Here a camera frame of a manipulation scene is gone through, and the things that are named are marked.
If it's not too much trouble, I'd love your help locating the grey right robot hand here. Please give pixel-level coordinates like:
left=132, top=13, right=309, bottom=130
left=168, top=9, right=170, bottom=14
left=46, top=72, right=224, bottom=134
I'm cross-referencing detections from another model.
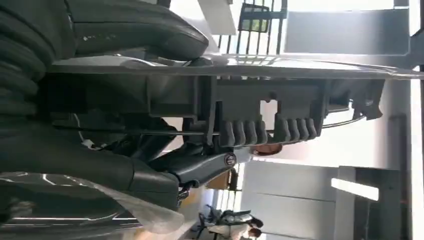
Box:
left=0, top=0, right=238, bottom=213

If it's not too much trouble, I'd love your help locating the white plastic trim cover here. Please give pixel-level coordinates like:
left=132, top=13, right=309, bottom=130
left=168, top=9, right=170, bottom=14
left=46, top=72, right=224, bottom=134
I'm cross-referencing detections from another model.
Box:
left=62, top=174, right=185, bottom=235

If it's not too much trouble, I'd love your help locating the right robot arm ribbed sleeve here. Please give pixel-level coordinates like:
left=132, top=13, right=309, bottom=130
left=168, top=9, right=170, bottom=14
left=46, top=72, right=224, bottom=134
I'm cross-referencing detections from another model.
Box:
left=0, top=0, right=75, bottom=132

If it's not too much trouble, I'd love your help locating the black barred window grille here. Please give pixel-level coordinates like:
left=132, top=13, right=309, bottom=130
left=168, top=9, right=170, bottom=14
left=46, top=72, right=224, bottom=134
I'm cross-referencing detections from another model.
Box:
left=216, top=0, right=288, bottom=57

